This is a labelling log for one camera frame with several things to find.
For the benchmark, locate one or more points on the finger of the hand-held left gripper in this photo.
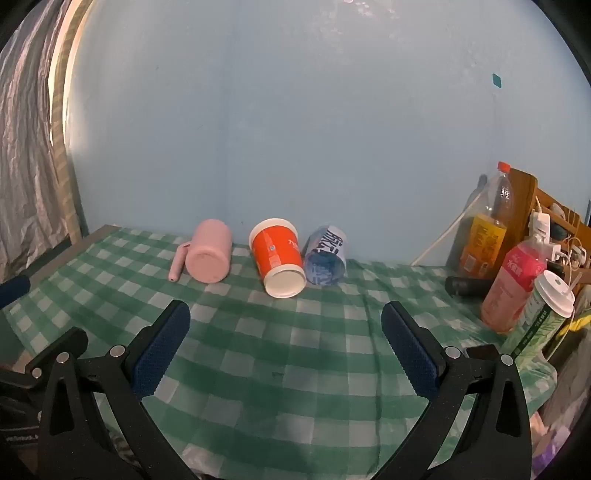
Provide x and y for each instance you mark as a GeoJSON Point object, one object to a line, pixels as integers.
{"type": "Point", "coordinates": [60, 344]}
{"type": "Point", "coordinates": [14, 290]}

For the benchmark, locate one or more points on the teal wall sticker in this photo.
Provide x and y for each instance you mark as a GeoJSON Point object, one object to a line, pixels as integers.
{"type": "Point", "coordinates": [497, 80]}

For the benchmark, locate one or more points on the green checkered tablecloth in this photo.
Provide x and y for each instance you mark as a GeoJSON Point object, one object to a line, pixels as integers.
{"type": "Point", "coordinates": [281, 355]}

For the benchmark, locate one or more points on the grey curtain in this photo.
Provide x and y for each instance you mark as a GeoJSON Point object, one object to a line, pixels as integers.
{"type": "Point", "coordinates": [27, 161]}

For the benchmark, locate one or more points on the wooden window frame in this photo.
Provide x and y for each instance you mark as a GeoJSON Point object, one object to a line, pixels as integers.
{"type": "Point", "coordinates": [62, 138]}

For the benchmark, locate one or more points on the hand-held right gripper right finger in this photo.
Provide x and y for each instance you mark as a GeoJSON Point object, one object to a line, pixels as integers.
{"type": "Point", "coordinates": [413, 350]}

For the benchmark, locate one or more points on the clear blue printed plastic cup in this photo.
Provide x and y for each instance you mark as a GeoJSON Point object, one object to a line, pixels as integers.
{"type": "Point", "coordinates": [325, 261]}

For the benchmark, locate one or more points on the green cup with white lid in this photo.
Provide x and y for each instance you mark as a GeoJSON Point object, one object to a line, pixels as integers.
{"type": "Point", "coordinates": [538, 318]}

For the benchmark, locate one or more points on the white charger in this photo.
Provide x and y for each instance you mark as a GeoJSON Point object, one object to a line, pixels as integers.
{"type": "Point", "coordinates": [541, 227]}

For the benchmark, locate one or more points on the orange capped yellow label bottle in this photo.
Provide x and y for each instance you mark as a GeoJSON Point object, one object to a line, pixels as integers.
{"type": "Point", "coordinates": [485, 235]}

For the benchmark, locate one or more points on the black cylinder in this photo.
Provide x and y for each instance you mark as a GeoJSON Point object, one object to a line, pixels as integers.
{"type": "Point", "coordinates": [466, 286]}

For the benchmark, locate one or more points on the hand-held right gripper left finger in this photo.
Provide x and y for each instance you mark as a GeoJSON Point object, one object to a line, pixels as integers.
{"type": "Point", "coordinates": [157, 350]}

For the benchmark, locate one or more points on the orange paper cup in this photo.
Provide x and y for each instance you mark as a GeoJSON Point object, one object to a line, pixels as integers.
{"type": "Point", "coordinates": [277, 258]}

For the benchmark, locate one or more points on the wooden rack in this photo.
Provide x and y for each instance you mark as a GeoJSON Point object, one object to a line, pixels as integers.
{"type": "Point", "coordinates": [524, 194]}

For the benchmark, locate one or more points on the pink drink bottle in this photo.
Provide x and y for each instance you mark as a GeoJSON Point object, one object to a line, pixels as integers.
{"type": "Point", "coordinates": [510, 286]}

